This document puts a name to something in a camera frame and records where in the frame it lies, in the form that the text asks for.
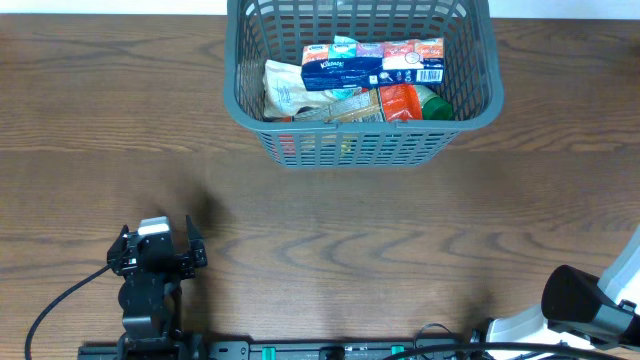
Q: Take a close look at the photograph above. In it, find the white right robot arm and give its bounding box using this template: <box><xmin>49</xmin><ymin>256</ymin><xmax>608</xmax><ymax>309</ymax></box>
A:
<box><xmin>471</xmin><ymin>233</ymin><xmax>639</xmax><ymax>352</ymax></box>

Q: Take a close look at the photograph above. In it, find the orange biscuit packet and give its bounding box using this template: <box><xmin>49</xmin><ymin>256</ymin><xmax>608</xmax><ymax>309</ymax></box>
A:
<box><xmin>278</xmin><ymin>84</ymin><xmax>430</xmax><ymax>123</ymax></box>

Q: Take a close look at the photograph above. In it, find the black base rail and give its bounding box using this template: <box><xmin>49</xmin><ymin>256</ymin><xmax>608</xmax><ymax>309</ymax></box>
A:
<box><xmin>77</xmin><ymin>338</ymin><xmax>459</xmax><ymax>360</ymax></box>

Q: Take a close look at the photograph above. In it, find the green lid jar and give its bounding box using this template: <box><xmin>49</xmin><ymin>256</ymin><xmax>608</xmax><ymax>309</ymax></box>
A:
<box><xmin>414</xmin><ymin>85</ymin><xmax>453</xmax><ymax>120</ymax></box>

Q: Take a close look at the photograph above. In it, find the mint green tissue pouch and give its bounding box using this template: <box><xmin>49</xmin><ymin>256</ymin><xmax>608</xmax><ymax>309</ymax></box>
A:
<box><xmin>329</xmin><ymin>35</ymin><xmax>362</xmax><ymax>100</ymax></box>

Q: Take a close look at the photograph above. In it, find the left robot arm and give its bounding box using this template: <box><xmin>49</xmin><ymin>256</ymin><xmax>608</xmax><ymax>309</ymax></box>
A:
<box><xmin>107</xmin><ymin>216</ymin><xmax>208</xmax><ymax>360</ymax></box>

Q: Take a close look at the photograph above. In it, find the Kleenex tissue multipack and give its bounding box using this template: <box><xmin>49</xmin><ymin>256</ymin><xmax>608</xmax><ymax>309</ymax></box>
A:
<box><xmin>301</xmin><ymin>38</ymin><xmax>445</xmax><ymax>91</ymax></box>

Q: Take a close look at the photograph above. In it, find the grey plastic lattice basket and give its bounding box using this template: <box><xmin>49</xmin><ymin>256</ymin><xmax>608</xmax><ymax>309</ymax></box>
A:
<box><xmin>224</xmin><ymin>0</ymin><xmax>504</xmax><ymax>168</ymax></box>

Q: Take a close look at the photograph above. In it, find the beige paper pouch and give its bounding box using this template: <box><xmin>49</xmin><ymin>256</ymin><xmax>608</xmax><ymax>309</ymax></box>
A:
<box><xmin>263</xmin><ymin>60</ymin><xmax>338</xmax><ymax>118</ymax></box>

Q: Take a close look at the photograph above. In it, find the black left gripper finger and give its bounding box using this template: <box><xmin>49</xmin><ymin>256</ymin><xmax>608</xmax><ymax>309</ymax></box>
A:
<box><xmin>186</xmin><ymin>215</ymin><xmax>205</xmax><ymax>255</ymax></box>
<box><xmin>106</xmin><ymin>225</ymin><xmax>129</xmax><ymax>260</ymax></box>

